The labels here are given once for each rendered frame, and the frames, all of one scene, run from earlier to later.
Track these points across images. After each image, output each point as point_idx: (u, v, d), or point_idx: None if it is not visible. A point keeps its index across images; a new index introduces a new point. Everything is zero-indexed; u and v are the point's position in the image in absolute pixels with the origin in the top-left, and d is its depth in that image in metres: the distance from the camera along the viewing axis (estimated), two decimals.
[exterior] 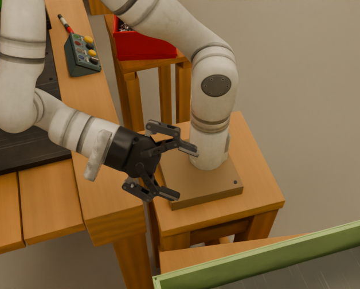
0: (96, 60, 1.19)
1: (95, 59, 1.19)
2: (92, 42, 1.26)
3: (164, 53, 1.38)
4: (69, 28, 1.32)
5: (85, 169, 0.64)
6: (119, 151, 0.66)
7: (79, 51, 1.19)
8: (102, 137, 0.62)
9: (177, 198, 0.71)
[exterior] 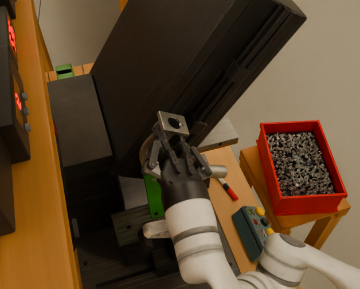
0: None
1: None
2: (263, 214, 1.17)
3: (324, 210, 1.30)
4: (230, 190, 1.23)
5: (152, 238, 0.63)
6: None
7: (261, 234, 1.10)
8: None
9: (155, 128, 0.69)
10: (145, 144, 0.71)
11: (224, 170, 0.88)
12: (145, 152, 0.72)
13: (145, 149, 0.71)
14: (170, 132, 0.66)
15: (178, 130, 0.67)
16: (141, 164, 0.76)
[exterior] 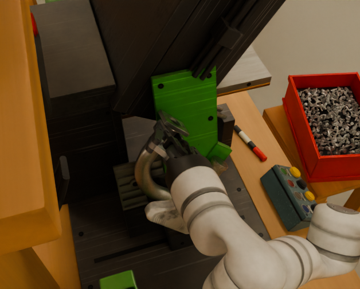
0: None
1: None
2: (299, 175, 0.96)
3: None
4: (257, 149, 1.02)
5: (156, 221, 0.57)
6: None
7: (299, 198, 0.89)
8: (184, 230, 0.62)
9: (155, 129, 0.70)
10: (144, 148, 0.70)
11: None
12: (143, 157, 0.70)
13: (144, 153, 0.70)
14: (172, 127, 0.67)
15: (179, 127, 0.68)
16: (136, 179, 0.73)
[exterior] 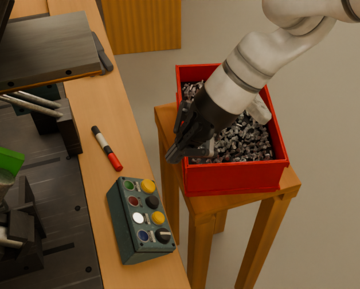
0: (168, 236, 0.68)
1: (166, 236, 0.68)
2: (153, 190, 0.75)
3: (259, 187, 0.87)
4: (112, 156, 0.81)
5: (268, 109, 0.63)
6: None
7: (138, 221, 0.68)
8: None
9: (175, 161, 0.71)
10: None
11: None
12: None
13: None
14: None
15: None
16: None
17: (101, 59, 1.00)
